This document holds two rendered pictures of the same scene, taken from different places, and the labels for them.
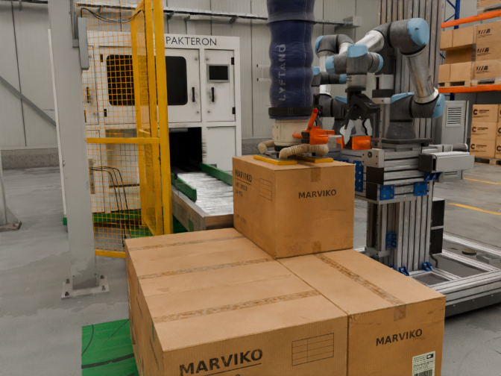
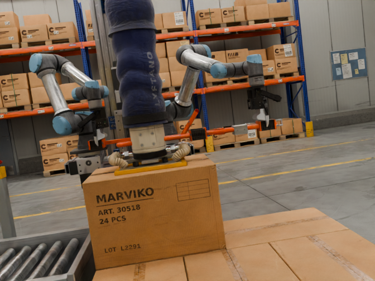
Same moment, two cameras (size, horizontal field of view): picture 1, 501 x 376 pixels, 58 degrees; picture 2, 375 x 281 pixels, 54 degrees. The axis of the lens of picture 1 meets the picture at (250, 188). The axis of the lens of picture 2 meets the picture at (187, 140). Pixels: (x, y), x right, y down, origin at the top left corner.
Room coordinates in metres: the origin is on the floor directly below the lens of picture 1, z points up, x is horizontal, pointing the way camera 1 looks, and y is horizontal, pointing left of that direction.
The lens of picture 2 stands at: (1.60, 1.49, 1.22)
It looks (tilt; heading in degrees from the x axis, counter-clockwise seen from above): 5 degrees down; 286
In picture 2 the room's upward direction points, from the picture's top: 8 degrees counter-clockwise
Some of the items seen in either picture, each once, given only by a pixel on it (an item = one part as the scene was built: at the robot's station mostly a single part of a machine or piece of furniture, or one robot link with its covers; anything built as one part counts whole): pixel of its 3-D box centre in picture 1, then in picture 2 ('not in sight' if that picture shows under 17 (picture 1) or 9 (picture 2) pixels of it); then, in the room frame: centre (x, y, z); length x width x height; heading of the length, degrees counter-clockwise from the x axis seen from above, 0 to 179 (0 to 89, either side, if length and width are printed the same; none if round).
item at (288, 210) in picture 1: (288, 198); (155, 205); (2.29, -0.19, 0.74); 0.60 x 0.40 x 0.40; 20
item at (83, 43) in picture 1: (83, 45); not in sight; (3.02, 1.05, 1.62); 0.20 x 0.05 x 0.30; 20
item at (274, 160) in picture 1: (273, 156); (150, 164); (2.25, -0.12, 0.97); 0.34 x 0.10 x 0.05; 19
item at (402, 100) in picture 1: (402, 106); (163, 111); (2.38, -0.79, 1.20); 0.13 x 0.12 x 0.14; 49
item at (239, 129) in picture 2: (338, 141); (239, 129); (1.84, -0.36, 1.07); 0.07 x 0.07 x 0.04; 19
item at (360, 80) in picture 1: (355, 81); (256, 81); (1.73, -0.40, 1.29); 0.08 x 0.08 x 0.05
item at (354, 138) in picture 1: (355, 142); (265, 125); (1.71, -0.40, 1.07); 0.08 x 0.07 x 0.05; 19
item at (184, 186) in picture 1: (169, 179); not in sight; (3.97, 0.71, 0.60); 1.60 x 0.10 x 0.09; 20
